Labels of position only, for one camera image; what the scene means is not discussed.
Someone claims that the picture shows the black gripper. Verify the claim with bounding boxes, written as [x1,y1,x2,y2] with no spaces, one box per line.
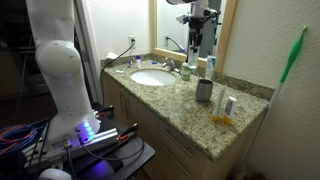
[188,16,205,56]

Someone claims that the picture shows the clear plastic bottle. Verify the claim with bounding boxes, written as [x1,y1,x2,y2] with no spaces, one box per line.
[187,45,200,69]

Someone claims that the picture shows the white blue toothpaste tube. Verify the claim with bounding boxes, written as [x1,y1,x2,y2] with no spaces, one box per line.
[204,55,217,80]

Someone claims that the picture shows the green soap pump bottle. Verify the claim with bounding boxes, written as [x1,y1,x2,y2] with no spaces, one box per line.
[180,61,192,82]

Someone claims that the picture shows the chrome faucet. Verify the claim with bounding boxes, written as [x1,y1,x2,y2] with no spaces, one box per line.
[162,57,181,74]

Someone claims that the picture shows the wooden framed mirror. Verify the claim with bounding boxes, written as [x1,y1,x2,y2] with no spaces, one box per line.
[148,0,238,73]

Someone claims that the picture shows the steel cup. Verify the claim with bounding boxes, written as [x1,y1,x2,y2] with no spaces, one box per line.
[195,78,214,103]

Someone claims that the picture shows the white sink basin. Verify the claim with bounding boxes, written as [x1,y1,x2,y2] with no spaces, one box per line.
[129,68,177,87]

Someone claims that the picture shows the tall white tube orange cap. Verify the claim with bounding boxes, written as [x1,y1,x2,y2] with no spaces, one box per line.
[212,83,228,123]

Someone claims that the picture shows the short white tube orange cap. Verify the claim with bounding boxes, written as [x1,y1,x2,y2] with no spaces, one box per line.
[222,96,238,125]

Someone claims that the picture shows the white paper cards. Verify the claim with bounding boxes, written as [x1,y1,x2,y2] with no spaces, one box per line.
[105,51,120,61]

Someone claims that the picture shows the wooden vanity cabinet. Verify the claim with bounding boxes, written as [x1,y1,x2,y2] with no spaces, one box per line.
[101,71,268,180]

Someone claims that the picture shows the orange black clamp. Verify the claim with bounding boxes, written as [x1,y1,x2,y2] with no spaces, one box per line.
[94,104,115,118]
[118,123,139,141]

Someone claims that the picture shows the black robot cart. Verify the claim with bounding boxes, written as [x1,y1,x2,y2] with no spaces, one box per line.
[59,103,156,180]

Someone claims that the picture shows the white round object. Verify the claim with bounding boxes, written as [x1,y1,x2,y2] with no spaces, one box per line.
[38,168,73,180]

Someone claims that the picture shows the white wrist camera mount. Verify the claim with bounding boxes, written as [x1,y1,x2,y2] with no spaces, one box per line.
[175,13,192,25]

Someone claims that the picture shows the white wall outlet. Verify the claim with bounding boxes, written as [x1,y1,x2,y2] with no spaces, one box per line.
[128,35,137,50]

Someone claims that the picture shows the black power cable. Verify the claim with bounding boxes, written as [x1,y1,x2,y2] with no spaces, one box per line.
[99,39,137,108]

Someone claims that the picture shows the green handled mop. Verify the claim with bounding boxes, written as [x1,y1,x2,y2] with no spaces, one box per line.
[265,25,308,116]

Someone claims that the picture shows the metal drawer handle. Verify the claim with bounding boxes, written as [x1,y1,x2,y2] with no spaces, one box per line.
[159,144,193,178]
[160,128,195,158]

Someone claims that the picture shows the white door frame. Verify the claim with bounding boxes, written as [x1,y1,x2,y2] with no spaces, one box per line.
[73,0,104,104]

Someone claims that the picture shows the aluminium robot mount rails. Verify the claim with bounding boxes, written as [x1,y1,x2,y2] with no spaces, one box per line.
[21,128,119,171]

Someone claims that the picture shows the black base cable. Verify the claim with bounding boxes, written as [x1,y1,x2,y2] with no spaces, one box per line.
[78,136,146,163]

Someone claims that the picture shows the blue orange cable coil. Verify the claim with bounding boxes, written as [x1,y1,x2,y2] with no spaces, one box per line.
[0,118,51,158]

